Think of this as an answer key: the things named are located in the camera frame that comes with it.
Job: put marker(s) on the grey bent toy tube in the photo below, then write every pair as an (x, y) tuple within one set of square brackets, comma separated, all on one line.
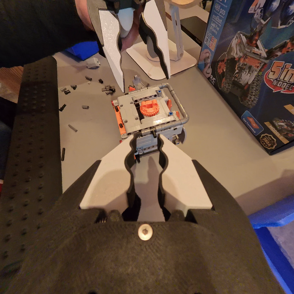
[(176, 101)]

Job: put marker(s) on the white stand with flat base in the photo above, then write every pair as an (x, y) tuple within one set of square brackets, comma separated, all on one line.
[(183, 62)]

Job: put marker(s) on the dark printed toy kit box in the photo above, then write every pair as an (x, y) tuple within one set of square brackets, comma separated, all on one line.
[(252, 91)]

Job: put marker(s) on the dark grey toy axle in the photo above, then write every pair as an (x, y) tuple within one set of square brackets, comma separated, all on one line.
[(73, 128)]

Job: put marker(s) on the grey flat toy cover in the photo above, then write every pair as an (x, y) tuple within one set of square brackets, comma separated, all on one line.
[(93, 63)]

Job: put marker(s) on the person's left forearm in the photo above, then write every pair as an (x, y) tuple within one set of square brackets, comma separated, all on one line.
[(41, 29)]

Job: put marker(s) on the blue labelled bin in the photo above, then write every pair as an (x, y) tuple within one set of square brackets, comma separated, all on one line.
[(85, 50)]

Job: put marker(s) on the blue storage bin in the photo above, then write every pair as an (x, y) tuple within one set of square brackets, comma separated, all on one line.
[(275, 211)]

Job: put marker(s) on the dark perforated pad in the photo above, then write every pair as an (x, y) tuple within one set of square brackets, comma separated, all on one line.
[(34, 137)]

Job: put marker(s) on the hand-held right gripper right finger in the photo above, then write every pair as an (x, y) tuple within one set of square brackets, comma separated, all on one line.
[(186, 183)]

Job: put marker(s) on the grey orange toy block model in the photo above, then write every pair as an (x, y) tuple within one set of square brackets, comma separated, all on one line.
[(129, 108)]

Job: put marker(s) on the long black toy pin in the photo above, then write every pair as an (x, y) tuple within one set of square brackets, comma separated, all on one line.
[(62, 107)]

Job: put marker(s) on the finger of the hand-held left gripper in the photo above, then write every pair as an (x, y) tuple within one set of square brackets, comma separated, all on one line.
[(158, 27), (110, 46)]

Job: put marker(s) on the person's left hand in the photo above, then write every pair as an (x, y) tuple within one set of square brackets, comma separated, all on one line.
[(131, 39)]

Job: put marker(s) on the light wooden board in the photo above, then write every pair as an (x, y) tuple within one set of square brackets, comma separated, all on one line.
[(183, 2)]

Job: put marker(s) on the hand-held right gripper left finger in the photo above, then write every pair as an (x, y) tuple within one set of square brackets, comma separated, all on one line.
[(105, 183)]

